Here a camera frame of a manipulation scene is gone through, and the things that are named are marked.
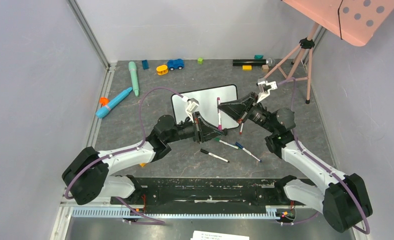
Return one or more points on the green cube block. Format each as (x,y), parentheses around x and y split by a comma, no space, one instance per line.
(200,61)

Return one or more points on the green whiteboard marker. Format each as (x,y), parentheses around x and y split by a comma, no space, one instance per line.
(226,143)

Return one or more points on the blue toy car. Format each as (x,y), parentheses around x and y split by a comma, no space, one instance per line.
(175,64)

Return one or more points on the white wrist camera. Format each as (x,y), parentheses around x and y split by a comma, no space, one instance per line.
(265,87)
(191,104)

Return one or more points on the mint green toy crayon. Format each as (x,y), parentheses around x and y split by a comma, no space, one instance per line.
(132,67)

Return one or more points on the white slotted cable duct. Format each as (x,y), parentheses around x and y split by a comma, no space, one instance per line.
(125,213)

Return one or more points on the yellow orange oval toy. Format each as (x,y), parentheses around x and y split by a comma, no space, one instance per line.
(162,69)

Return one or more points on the black whiteboard marker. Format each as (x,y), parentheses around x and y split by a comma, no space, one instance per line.
(213,155)

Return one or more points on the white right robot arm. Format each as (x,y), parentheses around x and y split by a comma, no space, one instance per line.
(341,198)

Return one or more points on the beige wooden cube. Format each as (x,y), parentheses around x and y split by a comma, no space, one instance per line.
(265,68)

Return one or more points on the blue toy crayon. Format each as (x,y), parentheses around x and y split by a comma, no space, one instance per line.
(104,110)

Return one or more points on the yellow rectangular block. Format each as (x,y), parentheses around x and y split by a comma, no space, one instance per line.
(247,68)

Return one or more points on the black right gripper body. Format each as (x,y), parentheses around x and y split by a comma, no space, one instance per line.
(251,108)

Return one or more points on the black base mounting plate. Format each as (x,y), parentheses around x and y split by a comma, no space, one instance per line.
(168,195)

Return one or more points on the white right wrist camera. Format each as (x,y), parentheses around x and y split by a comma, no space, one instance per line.
(265,87)

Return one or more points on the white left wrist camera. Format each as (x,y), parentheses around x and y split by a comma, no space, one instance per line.
(191,104)

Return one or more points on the blue whiteboard marker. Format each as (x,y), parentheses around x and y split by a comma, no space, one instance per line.
(240,146)

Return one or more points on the small orange toy piece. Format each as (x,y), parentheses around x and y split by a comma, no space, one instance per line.
(104,101)

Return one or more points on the teal block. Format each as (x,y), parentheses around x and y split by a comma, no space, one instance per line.
(258,56)

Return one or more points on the red whiteboard marker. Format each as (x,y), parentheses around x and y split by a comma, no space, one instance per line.
(241,128)

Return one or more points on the white whiteboard black frame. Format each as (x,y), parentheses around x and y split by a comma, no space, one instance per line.
(207,99)

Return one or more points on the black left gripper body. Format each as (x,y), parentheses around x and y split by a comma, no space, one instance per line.
(198,132)

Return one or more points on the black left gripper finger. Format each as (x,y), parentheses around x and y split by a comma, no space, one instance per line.
(206,125)
(209,134)

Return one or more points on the black cylinder tube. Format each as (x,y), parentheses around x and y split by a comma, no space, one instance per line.
(249,62)

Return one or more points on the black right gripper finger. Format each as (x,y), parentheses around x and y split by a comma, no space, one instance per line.
(235,110)
(244,102)

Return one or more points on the purple whiteboard marker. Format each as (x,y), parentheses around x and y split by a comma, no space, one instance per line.
(219,114)

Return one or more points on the white printed paper sheet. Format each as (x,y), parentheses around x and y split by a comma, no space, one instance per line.
(205,235)

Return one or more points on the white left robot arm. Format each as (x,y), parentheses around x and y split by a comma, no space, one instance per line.
(91,173)

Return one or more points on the dark blue block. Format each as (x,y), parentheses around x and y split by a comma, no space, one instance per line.
(145,64)

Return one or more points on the pink music stand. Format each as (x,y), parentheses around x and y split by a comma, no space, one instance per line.
(353,21)

